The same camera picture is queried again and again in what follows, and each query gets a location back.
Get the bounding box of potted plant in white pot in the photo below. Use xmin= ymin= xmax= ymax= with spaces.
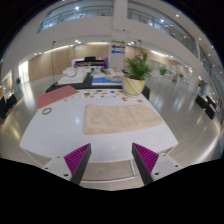
xmin=158 ymin=65 xmax=169 ymax=78

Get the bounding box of blue mat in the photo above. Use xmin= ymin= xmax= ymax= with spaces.
xmin=91 ymin=77 xmax=123 ymax=85

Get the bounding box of sign with coloured arrows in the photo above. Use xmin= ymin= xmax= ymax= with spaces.
xmin=109 ymin=39 xmax=127 ymax=69

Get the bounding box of black piano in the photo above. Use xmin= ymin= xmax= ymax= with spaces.
xmin=72 ymin=56 xmax=109 ymax=70

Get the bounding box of black low table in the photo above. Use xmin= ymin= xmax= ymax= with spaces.
xmin=45 ymin=73 xmax=151 ymax=100

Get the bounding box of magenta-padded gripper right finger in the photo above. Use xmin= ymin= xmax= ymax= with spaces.
xmin=131 ymin=142 xmax=184 ymax=187

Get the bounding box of white cushioned platform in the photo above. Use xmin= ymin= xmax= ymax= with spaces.
xmin=57 ymin=66 xmax=93 ymax=86

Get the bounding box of pink flat board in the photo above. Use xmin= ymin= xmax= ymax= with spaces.
xmin=35 ymin=84 xmax=80 ymax=110

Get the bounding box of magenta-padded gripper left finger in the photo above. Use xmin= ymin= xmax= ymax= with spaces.
xmin=41 ymin=143 xmax=92 ymax=186

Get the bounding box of sheet with colourful pieces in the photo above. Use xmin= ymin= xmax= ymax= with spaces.
xmin=82 ymin=88 xmax=124 ymax=100

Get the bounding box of beige towel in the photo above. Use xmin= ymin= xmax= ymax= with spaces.
xmin=82 ymin=103 xmax=164 ymax=136

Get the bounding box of potted palm in striped pot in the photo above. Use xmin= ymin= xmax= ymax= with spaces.
xmin=121 ymin=53 xmax=154 ymax=98

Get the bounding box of group of black chairs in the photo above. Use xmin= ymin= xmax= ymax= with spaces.
xmin=0 ymin=93 xmax=18 ymax=119
xmin=194 ymin=94 xmax=219 ymax=120

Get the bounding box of white patterned box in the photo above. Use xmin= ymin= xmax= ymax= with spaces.
xmin=101 ymin=67 xmax=124 ymax=81

